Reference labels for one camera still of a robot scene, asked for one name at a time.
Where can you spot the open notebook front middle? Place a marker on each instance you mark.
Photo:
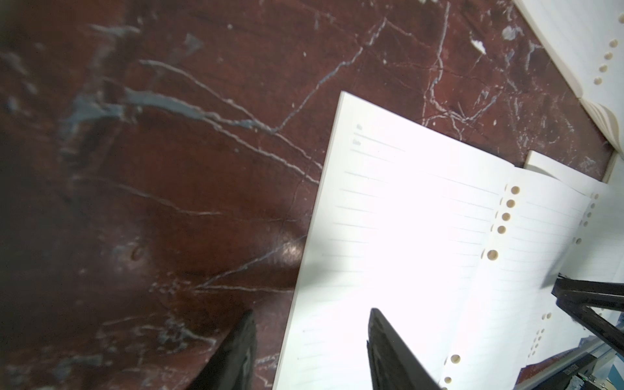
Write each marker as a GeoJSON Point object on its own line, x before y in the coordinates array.
{"type": "Point", "coordinates": [596, 255]}

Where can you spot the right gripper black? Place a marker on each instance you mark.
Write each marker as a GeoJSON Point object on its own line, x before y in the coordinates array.
{"type": "Point", "coordinates": [579, 298]}

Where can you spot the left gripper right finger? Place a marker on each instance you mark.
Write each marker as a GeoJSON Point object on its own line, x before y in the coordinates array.
{"type": "Point", "coordinates": [392, 364]}

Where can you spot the open notebook back middle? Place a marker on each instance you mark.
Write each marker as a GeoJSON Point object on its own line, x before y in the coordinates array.
{"type": "Point", "coordinates": [585, 41]}

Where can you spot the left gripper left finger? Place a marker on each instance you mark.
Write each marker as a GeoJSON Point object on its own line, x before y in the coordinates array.
{"type": "Point", "coordinates": [232, 365]}

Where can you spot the open notebook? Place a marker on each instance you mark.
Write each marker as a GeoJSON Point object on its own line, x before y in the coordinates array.
{"type": "Point", "coordinates": [596, 255]}
{"type": "Point", "coordinates": [585, 41]}

